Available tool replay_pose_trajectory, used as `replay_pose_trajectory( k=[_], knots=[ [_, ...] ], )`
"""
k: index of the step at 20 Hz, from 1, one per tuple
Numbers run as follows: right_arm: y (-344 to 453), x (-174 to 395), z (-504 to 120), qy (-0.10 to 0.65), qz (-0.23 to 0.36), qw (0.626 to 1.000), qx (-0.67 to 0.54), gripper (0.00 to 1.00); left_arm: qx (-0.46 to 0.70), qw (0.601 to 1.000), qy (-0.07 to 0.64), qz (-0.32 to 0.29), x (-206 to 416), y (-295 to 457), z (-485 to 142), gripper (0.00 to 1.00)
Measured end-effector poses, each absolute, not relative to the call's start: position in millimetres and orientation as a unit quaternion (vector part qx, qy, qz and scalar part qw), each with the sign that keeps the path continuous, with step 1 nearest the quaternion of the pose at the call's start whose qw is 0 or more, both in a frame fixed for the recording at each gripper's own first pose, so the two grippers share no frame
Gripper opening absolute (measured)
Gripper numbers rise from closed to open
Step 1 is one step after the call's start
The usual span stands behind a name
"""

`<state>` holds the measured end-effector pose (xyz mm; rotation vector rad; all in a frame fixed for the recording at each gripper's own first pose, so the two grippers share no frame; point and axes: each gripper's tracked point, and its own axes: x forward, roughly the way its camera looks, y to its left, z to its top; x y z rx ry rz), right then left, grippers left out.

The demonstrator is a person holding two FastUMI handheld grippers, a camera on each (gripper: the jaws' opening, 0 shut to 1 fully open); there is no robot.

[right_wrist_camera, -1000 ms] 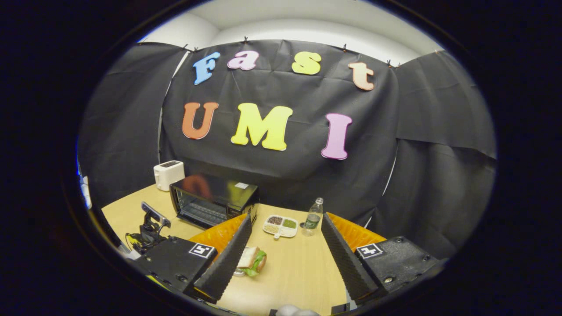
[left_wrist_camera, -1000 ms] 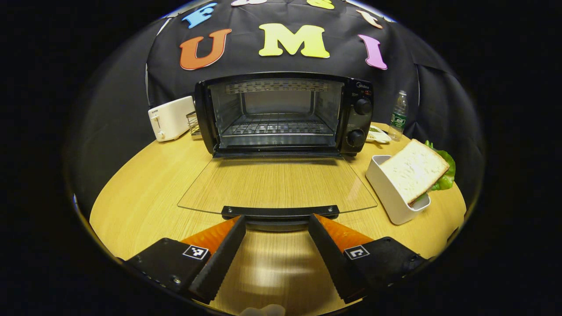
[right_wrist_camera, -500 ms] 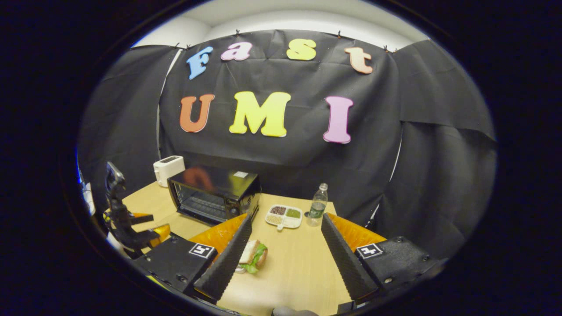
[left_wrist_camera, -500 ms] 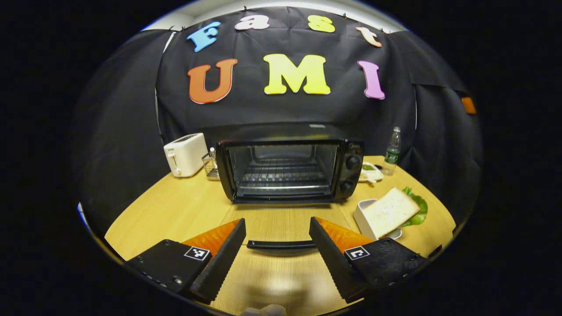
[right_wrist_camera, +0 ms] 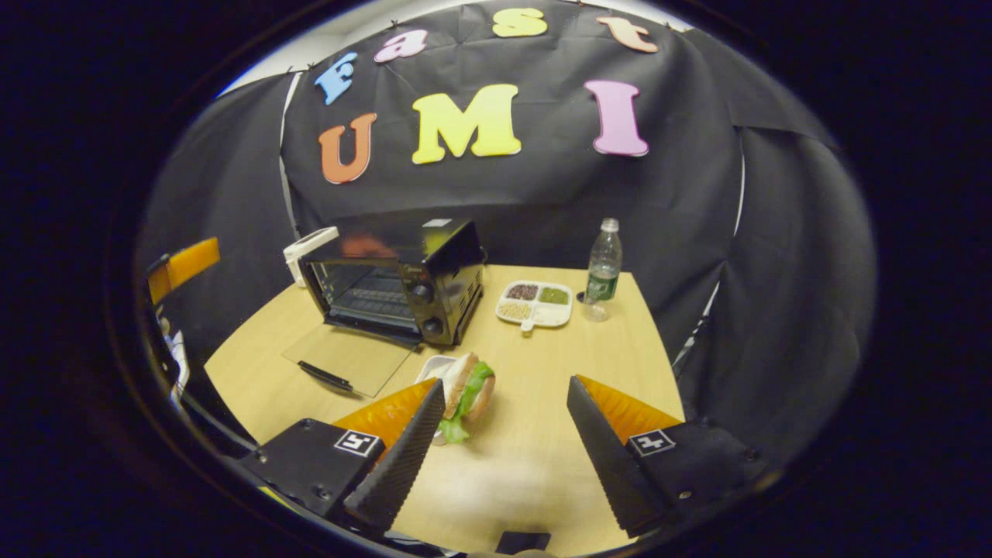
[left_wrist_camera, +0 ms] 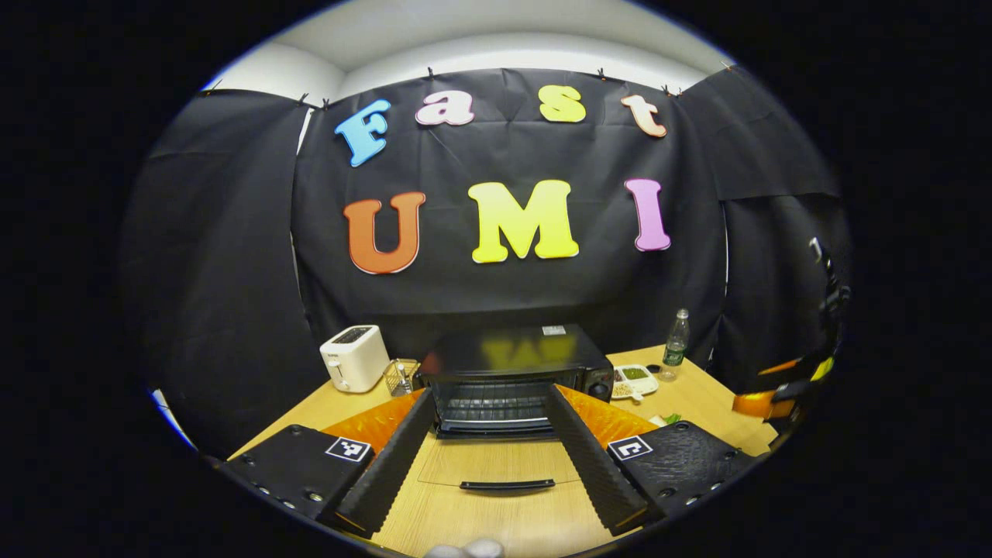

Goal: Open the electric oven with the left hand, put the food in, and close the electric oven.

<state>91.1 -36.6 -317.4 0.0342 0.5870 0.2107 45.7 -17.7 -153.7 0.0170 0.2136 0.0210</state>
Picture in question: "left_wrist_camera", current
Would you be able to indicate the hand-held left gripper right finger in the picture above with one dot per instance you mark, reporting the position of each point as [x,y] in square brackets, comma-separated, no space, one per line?
[589,465]

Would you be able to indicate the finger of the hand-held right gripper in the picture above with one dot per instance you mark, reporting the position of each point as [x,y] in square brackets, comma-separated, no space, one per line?
[787,391]
[798,369]

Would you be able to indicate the sandwich with lettuce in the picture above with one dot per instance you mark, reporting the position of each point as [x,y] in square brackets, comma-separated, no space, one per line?
[668,419]

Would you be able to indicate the black backdrop cloth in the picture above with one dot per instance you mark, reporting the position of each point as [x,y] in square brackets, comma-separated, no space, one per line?
[465,294]

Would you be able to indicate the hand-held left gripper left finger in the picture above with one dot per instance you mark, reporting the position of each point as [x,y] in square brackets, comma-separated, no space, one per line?
[395,465]

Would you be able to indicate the clear plastic water bottle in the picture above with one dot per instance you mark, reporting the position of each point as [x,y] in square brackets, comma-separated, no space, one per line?
[675,349]

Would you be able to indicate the black electric oven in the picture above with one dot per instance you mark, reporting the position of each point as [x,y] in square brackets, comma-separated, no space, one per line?
[511,349]

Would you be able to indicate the white divided condiment tray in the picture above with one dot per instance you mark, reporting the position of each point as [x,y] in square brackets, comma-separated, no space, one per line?
[634,381]

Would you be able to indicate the white toaster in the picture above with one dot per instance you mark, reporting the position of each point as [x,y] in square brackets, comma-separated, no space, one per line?
[355,360]

